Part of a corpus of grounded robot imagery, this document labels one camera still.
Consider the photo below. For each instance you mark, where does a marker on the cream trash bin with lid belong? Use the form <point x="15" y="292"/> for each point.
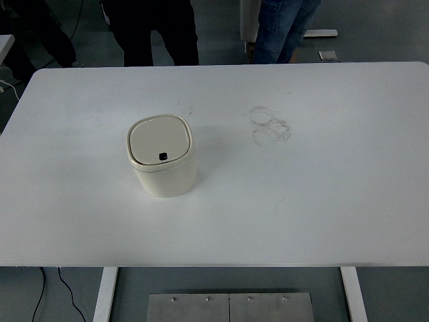
<point x="167" y="177"/>

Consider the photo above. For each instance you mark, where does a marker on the white foam box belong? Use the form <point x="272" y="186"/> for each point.
<point x="248" y="20"/>

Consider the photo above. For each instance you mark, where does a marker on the person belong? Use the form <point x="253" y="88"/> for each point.
<point x="140" y="30"/>
<point x="40" y="30"/>
<point x="278" y="30"/>

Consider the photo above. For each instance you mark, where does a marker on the grey metal plate with screws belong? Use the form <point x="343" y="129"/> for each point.
<point x="187" y="310"/>
<point x="271" y="310"/>

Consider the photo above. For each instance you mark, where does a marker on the grey floor socket plate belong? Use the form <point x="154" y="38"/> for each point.
<point x="327" y="55"/>

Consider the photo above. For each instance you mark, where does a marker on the white table foot bar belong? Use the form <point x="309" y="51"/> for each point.
<point x="321" y="33"/>

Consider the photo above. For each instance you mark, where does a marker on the white table leg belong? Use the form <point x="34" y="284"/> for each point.
<point x="354" y="295"/>
<point x="105" y="295"/>

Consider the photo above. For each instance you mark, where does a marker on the white side table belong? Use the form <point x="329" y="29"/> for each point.
<point x="5" y="45"/>

